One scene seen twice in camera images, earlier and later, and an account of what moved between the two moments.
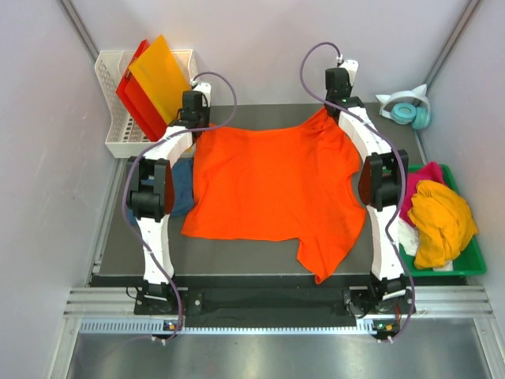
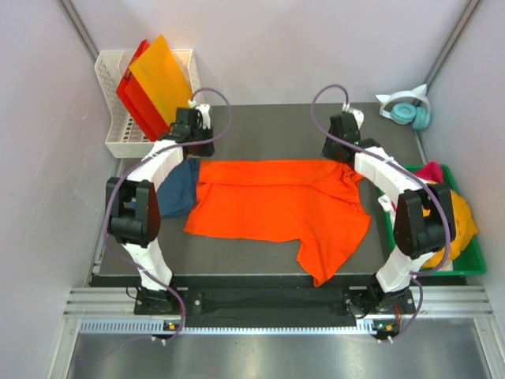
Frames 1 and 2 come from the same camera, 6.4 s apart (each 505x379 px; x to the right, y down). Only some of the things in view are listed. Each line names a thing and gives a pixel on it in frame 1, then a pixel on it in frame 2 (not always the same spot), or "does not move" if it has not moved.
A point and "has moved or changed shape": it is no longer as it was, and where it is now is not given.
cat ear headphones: x=412 y=107 does not move
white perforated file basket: x=125 y=135 does not move
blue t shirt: x=183 y=182 does not move
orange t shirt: x=297 y=179 has moved or changed shape
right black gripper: x=349 y=86 → x=327 y=152
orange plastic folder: x=158 y=71 does not move
